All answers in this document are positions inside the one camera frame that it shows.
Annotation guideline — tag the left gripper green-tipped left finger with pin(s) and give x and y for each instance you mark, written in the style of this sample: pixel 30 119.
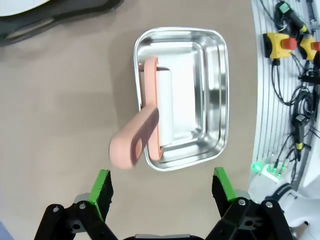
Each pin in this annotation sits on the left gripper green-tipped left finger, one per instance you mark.
pixel 100 190

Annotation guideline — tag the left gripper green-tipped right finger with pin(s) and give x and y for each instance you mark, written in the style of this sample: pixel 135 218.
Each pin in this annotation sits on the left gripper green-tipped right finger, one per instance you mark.
pixel 223 190

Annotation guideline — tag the pink lint roller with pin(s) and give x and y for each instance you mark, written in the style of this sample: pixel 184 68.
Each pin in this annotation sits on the pink lint roller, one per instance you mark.
pixel 150 87

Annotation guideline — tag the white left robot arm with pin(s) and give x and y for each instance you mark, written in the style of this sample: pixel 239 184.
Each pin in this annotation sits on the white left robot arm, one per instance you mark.
pixel 307 200

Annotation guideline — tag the stainless steel rectangular tray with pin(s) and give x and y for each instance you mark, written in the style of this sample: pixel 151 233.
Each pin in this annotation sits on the stainless steel rectangular tray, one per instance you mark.
pixel 207 100

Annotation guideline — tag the black connector block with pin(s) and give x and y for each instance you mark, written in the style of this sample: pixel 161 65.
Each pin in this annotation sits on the black connector block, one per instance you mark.
pixel 310 77

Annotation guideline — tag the yellow emergency stop box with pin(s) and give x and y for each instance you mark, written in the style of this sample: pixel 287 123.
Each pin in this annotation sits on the yellow emergency stop box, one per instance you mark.
pixel 308 47
pixel 273 45

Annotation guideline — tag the white plate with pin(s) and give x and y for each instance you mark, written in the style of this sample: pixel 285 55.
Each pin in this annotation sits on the white plate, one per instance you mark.
pixel 15 7

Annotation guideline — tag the black enabling switch yellow band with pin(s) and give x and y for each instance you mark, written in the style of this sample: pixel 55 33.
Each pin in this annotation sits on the black enabling switch yellow band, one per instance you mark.
pixel 300 130

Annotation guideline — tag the black enabling switch green button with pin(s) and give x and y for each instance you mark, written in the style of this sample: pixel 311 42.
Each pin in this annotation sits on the black enabling switch green button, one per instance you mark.
pixel 292 17

